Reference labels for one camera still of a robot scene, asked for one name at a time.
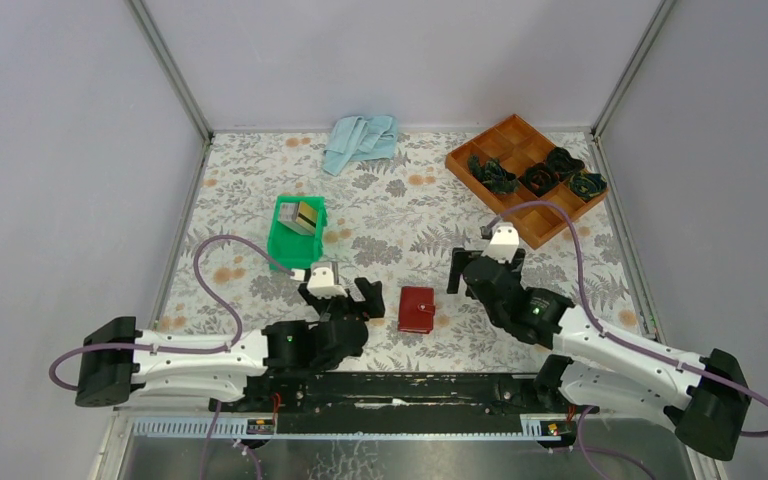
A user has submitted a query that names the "red leather card holder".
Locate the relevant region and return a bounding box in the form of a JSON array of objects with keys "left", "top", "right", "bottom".
[{"left": 397, "top": 286, "right": 436, "bottom": 334}]

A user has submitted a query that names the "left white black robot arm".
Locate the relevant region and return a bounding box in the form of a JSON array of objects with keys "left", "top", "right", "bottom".
[{"left": 75, "top": 277, "right": 386, "bottom": 411}]

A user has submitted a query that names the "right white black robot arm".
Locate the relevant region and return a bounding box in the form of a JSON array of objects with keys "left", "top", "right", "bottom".
[{"left": 447, "top": 247, "right": 751, "bottom": 461}]

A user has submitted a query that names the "green plastic bin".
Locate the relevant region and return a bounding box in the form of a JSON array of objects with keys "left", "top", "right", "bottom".
[{"left": 267, "top": 195, "right": 328, "bottom": 268}]

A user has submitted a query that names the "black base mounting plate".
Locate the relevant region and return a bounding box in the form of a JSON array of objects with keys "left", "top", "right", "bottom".
[{"left": 208, "top": 372, "right": 582, "bottom": 436}]

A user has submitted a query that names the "dark rolled sock left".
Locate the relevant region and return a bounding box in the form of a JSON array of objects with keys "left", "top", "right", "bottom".
[{"left": 467, "top": 155, "right": 520, "bottom": 195}]

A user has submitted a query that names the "dark rolled sock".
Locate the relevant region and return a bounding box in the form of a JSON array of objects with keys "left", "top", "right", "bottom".
[
  {"left": 544, "top": 147, "right": 585, "bottom": 182},
  {"left": 467, "top": 155, "right": 520, "bottom": 195},
  {"left": 566, "top": 170, "right": 608, "bottom": 202},
  {"left": 519, "top": 163, "right": 560, "bottom": 197}
]

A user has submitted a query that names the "orange compartment tray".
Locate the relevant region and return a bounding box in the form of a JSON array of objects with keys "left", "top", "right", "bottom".
[{"left": 445, "top": 114, "right": 609, "bottom": 249}]

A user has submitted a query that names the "dark rolled sock middle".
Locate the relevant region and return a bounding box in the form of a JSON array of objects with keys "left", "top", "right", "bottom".
[{"left": 519, "top": 163, "right": 560, "bottom": 197}]

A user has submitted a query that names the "dark rolled sock top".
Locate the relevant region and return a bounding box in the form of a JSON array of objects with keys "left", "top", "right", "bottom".
[{"left": 544, "top": 147, "right": 585, "bottom": 182}]

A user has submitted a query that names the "dark rolled sock right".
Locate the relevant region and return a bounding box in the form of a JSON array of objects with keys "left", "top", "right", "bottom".
[{"left": 566, "top": 170, "right": 608, "bottom": 202}]

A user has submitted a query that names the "light blue cloth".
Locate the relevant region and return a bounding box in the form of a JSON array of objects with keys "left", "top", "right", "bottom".
[{"left": 322, "top": 115, "right": 399, "bottom": 176}]

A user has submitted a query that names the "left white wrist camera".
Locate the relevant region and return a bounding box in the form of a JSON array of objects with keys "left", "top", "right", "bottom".
[{"left": 291, "top": 261, "right": 348, "bottom": 298}]

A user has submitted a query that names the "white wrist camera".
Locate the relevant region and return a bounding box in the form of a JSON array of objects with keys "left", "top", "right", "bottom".
[
  {"left": 480, "top": 222, "right": 520, "bottom": 263},
  {"left": 291, "top": 261, "right": 348, "bottom": 298}
]

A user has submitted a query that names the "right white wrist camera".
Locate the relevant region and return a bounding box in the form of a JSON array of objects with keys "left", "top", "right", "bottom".
[{"left": 480, "top": 222, "right": 520, "bottom": 263}]

